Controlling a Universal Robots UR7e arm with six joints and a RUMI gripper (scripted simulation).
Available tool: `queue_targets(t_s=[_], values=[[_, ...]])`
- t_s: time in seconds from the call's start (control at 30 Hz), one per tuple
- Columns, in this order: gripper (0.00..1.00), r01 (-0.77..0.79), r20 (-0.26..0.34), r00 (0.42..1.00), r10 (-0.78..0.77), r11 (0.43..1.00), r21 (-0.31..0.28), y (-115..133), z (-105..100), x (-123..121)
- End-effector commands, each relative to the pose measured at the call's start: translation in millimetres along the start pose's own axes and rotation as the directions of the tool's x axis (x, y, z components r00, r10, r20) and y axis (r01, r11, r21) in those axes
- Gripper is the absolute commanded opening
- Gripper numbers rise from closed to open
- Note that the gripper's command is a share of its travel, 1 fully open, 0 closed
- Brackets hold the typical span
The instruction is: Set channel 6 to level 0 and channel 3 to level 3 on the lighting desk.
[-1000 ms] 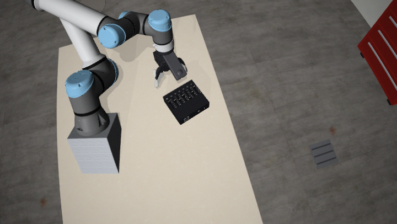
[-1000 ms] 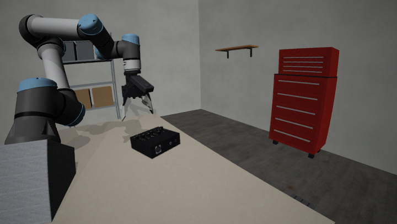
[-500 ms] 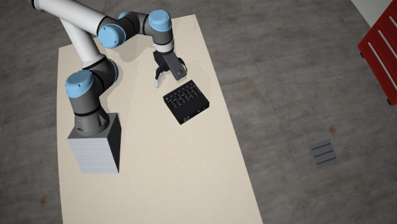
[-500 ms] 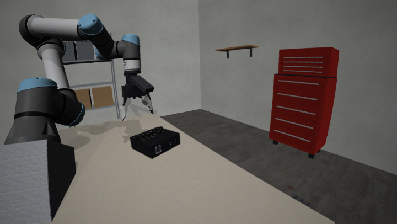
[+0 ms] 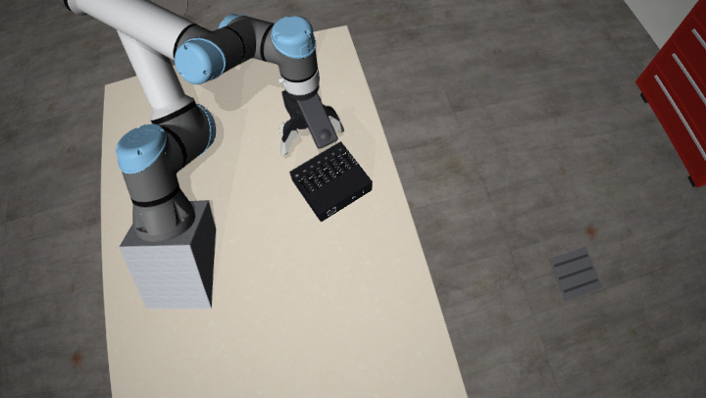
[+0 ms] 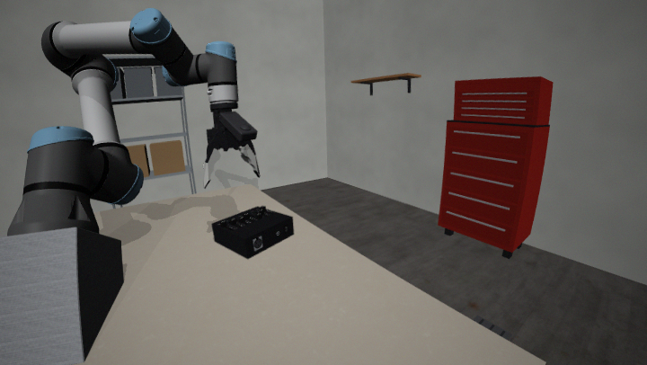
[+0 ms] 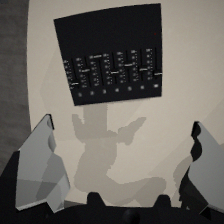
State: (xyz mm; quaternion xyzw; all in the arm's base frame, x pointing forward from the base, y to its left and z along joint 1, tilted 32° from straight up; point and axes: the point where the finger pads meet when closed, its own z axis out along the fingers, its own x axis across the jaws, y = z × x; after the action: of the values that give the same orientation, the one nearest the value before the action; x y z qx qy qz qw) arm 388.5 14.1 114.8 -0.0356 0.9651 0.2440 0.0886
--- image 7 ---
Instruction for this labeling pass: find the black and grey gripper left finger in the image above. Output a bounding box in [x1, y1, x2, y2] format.
[0, 114, 70, 224]

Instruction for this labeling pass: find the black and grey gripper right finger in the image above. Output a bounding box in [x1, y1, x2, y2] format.
[179, 121, 224, 224]

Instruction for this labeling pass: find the black lighting desk panel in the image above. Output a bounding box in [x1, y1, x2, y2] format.
[53, 3, 162, 106]

